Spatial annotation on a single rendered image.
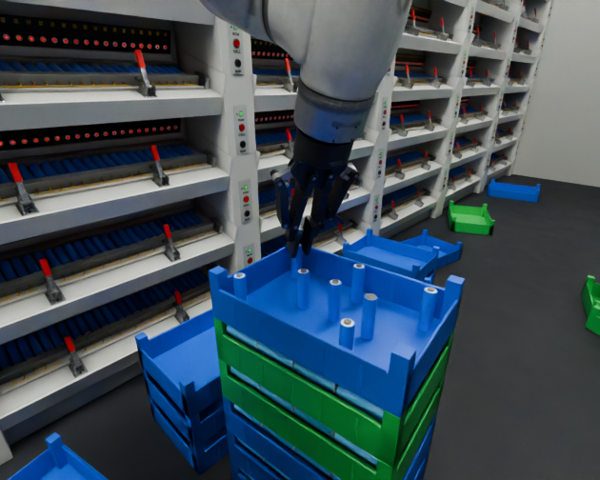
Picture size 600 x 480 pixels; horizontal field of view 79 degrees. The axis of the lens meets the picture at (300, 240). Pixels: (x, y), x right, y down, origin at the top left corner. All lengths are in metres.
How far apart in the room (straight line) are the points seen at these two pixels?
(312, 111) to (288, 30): 0.08
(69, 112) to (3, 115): 0.10
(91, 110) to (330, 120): 0.54
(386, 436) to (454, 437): 0.52
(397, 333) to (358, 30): 0.38
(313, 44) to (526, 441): 0.92
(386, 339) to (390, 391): 0.12
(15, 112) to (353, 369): 0.68
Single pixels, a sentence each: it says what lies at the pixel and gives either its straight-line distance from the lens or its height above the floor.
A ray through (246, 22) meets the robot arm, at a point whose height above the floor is 0.79.
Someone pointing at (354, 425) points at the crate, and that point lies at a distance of 0.49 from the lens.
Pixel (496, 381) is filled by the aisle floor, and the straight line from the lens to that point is 1.15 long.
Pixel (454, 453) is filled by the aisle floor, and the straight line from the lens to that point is 0.96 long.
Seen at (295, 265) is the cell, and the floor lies 0.43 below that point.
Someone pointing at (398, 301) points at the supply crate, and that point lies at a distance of 0.60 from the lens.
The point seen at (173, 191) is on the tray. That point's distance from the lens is 0.93.
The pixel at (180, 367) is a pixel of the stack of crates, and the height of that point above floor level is 0.16.
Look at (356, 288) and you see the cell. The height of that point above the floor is 0.43.
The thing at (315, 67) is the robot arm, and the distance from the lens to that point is 0.41.
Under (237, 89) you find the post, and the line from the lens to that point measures 1.00.
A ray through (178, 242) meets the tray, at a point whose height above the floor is 0.33.
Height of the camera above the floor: 0.73
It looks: 24 degrees down
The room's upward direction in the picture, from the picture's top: straight up
